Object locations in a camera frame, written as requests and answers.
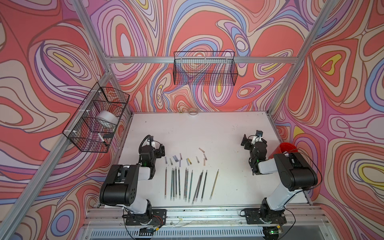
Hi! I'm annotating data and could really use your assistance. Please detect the bundle of coloured pencils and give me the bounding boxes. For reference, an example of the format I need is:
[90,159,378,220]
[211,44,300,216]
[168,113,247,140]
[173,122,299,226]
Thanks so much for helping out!
[192,172,203,205]

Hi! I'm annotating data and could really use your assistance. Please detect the black pencil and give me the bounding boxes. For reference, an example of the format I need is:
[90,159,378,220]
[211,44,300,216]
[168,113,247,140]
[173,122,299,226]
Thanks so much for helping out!
[201,170,208,203]

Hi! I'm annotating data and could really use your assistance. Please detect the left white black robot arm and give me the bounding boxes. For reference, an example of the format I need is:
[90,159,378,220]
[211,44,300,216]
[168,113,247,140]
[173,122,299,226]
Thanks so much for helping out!
[99,135,165,218]

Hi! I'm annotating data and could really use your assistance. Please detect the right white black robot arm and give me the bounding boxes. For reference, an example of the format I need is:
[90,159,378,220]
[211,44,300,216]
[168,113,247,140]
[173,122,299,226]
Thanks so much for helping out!
[241,131,319,223]

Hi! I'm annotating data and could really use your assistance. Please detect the red plastic cup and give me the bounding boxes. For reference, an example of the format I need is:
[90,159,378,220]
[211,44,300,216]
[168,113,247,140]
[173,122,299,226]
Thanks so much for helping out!
[268,143,298,159]

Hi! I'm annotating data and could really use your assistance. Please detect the white marker in basket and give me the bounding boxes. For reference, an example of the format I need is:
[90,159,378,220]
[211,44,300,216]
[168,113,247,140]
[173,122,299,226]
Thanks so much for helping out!
[98,133,109,147]

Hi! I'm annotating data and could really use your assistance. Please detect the white tape roll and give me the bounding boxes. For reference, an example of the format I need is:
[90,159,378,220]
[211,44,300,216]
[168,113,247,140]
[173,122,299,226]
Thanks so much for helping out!
[96,111,119,128]

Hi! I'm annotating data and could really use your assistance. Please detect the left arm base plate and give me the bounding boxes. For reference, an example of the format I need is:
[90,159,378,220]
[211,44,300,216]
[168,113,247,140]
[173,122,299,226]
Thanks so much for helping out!
[122,209,167,227]

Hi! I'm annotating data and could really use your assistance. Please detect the left wall wire basket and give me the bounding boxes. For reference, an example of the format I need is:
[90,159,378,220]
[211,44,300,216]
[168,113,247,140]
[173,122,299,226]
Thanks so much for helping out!
[63,83,130,153]

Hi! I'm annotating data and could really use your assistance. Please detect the wall wire basket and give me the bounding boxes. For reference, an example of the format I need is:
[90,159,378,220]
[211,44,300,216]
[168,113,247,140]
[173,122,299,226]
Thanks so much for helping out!
[63,83,130,153]
[173,50,239,86]

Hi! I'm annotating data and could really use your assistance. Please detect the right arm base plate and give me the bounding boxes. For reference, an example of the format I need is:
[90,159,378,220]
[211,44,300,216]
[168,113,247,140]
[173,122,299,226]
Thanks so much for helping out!
[244,208,287,225]

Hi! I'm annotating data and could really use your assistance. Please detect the back wall wire basket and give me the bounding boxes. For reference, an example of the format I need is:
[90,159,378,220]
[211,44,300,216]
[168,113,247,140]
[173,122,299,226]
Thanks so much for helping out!
[173,50,239,86]

